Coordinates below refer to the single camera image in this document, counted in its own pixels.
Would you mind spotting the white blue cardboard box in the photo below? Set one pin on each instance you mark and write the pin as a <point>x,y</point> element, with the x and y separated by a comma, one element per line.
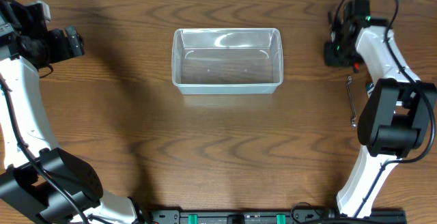
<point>369,88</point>

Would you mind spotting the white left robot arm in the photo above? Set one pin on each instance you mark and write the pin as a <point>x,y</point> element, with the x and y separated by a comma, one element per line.
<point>41,180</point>

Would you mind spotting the clear plastic container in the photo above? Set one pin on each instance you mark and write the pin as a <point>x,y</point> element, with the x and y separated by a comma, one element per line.
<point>227,61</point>

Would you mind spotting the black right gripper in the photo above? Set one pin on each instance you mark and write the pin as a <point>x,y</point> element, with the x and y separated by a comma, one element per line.
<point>330,60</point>

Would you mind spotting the red handled pliers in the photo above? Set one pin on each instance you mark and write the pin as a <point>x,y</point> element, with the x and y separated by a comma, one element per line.
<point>356,68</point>

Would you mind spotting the silver offset wrench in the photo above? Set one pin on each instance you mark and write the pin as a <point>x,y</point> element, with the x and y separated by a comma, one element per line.
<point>353,117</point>

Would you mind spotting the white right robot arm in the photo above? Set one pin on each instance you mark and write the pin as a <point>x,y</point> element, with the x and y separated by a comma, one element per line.
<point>399,109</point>

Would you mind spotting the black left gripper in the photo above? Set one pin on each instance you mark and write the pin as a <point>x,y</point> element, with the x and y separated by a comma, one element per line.
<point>59,53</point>

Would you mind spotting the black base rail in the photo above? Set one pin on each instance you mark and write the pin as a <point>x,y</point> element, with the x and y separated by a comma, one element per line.
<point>297,215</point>

